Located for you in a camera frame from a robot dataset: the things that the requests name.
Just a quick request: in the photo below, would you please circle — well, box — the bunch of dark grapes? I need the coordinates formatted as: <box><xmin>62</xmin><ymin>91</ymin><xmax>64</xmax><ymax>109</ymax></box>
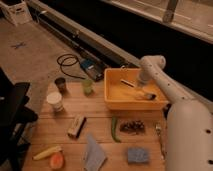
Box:
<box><xmin>120</xmin><ymin>120</ymin><xmax>145</xmax><ymax>134</ymax></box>

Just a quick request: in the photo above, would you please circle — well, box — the white paper cup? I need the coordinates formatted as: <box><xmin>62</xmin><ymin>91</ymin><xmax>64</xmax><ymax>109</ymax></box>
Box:
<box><xmin>46</xmin><ymin>92</ymin><xmax>63</xmax><ymax>112</ymax></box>

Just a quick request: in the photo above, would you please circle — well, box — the yellow plastic tray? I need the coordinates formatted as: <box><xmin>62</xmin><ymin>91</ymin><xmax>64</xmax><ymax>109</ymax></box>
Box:
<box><xmin>104</xmin><ymin>68</ymin><xmax>168</xmax><ymax>110</ymax></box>

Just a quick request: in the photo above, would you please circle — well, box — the black and white eraser block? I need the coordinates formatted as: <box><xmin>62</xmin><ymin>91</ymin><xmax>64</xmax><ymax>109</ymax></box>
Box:
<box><xmin>67</xmin><ymin>115</ymin><xmax>86</xmax><ymax>138</ymax></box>

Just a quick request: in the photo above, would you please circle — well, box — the black cable loop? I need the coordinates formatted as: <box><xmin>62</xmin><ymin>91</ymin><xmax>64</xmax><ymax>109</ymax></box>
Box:
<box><xmin>56</xmin><ymin>53</ymin><xmax>87</xmax><ymax>80</ymax></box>

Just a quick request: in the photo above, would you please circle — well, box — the blue power box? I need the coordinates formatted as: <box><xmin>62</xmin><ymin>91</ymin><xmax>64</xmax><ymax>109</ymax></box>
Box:
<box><xmin>80</xmin><ymin>59</ymin><xmax>104</xmax><ymax>82</ymax></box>

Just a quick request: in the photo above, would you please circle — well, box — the white dish brush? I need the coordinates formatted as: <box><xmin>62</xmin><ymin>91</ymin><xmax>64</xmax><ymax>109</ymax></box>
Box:
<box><xmin>120</xmin><ymin>79</ymin><xmax>156</xmax><ymax>100</ymax></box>

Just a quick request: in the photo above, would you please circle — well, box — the black chair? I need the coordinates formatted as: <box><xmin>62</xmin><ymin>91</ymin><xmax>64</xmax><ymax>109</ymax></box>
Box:
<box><xmin>0</xmin><ymin>67</ymin><xmax>38</xmax><ymax>171</ymax></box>

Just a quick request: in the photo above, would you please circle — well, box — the dark metal cup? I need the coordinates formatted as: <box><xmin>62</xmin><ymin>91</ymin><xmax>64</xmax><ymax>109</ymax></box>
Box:
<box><xmin>54</xmin><ymin>77</ymin><xmax>67</xmax><ymax>92</ymax></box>

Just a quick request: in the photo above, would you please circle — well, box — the green chili pepper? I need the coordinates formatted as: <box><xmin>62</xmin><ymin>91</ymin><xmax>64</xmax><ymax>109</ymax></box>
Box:
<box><xmin>111</xmin><ymin>117</ymin><xmax>121</xmax><ymax>143</ymax></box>

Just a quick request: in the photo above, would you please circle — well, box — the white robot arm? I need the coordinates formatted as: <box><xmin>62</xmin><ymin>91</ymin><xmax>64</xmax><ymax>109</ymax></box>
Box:
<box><xmin>138</xmin><ymin>55</ymin><xmax>213</xmax><ymax>171</ymax></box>

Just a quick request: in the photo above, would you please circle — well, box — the blue grey cloth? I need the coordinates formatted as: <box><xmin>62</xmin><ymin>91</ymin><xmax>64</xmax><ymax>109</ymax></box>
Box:
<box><xmin>83</xmin><ymin>134</ymin><xmax>107</xmax><ymax>171</ymax></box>

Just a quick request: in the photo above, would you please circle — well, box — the silver fork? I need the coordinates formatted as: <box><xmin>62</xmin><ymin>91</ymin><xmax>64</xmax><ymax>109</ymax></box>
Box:
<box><xmin>155</xmin><ymin>123</ymin><xmax>166</xmax><ymax>160</ymax></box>

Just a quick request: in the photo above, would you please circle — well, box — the orange peach fruit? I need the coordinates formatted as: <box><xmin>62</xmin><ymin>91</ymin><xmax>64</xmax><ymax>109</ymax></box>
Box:
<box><xmin>49</xmin><ymin>152</ymin><xmax>64</xmax><ymax>170</ymax></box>

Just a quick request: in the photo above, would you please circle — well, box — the green plastic cup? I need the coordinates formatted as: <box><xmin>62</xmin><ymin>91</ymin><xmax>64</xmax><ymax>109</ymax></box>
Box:
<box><xmin>82</xmin><ymin>79</ymin><xmax>93</xmax><ymax>95</ymax></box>

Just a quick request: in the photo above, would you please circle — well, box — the blue sponge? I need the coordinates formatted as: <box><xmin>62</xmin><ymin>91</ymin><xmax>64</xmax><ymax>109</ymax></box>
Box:
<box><xmin>127</xmin><ymin>148</ymin><xmax>149</xmax><ymax>163</ymax></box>

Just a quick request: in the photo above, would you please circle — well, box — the white storage box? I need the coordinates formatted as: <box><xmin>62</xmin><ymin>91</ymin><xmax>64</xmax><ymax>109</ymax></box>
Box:
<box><xmin>0</xmin><ymin>0</ymin><xmax>32</xmax><ymax>26</ymax></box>

